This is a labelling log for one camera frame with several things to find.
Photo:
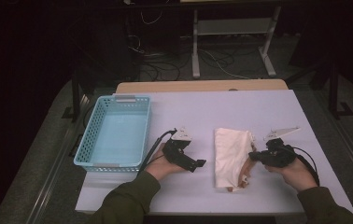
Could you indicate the wooden table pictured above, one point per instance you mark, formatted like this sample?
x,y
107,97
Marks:
x,y
196,85

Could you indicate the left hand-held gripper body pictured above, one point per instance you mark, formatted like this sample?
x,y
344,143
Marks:
x,y
176,154

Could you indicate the aluminium rail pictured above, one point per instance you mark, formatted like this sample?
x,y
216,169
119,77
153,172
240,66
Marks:
x,y
351,149
51,183

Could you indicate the white metal stand frame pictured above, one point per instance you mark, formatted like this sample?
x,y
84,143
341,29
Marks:
x,y
195,46

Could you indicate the blue plastic basket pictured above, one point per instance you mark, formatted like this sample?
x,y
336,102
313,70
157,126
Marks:
x,y
118,137

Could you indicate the black metal stand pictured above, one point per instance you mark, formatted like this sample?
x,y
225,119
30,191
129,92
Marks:
x,y
333,90
75,93

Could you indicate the person's left hand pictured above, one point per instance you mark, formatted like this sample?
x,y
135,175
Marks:
x,y
159,165

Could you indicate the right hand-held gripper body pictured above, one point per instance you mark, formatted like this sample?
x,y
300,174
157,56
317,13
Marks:
x,y
279,157

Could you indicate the person's right hand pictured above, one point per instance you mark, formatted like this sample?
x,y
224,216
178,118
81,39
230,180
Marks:
x,y
296,175

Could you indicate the cream baby bodysuit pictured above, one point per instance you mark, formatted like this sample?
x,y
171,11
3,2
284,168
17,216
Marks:
x,y
230,155

